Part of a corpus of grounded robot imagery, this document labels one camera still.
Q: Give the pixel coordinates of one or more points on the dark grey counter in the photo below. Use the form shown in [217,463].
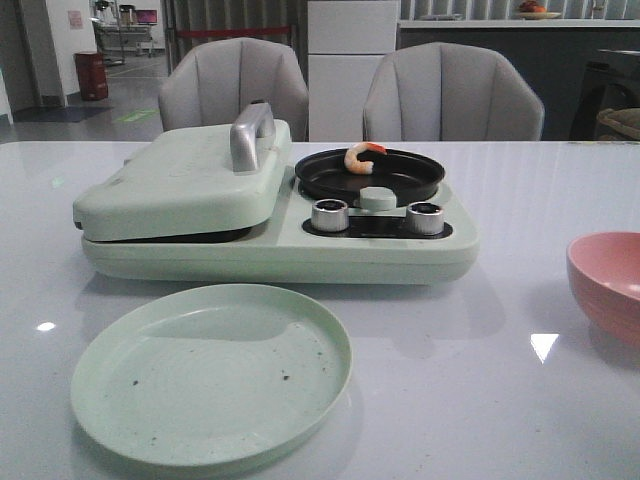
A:
[552,56]

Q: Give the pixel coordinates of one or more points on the black round frying pan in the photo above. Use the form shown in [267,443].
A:
[410,176]

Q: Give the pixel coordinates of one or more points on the fruit plate on counter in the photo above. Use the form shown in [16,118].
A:
[533,10]

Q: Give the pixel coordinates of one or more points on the left silver control knob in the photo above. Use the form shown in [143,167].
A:
[330,215]

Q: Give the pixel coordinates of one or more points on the pink bowl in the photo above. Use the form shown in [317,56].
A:
[603,273]

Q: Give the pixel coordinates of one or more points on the right silver control knob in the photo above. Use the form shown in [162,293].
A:
[424,218]

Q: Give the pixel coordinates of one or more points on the right grey upholstered chair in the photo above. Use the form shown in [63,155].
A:
[450,92]

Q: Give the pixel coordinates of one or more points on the white cabinet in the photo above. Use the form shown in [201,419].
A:
[346,41]

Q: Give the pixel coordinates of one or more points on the mint green breakfast maker base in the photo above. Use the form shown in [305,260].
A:
[281,251]

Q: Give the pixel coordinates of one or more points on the left grey upholstered chair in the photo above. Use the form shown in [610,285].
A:
[215,81]

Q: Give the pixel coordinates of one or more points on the silver control knob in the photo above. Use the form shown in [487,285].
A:
[330,215]
[424,218]

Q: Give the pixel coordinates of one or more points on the grey upholstered chair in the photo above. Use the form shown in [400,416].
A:
[450,92]
[215,81]

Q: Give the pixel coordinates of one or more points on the shrimp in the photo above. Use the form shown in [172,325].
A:
[361,167]

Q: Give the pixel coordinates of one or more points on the mint green round plate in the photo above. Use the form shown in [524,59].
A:
[215,378]

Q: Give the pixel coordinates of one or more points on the mint green sandwich maker lid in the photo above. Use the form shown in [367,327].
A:
[191,181]

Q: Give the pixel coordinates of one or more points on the red bin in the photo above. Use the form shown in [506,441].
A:
[91,75]

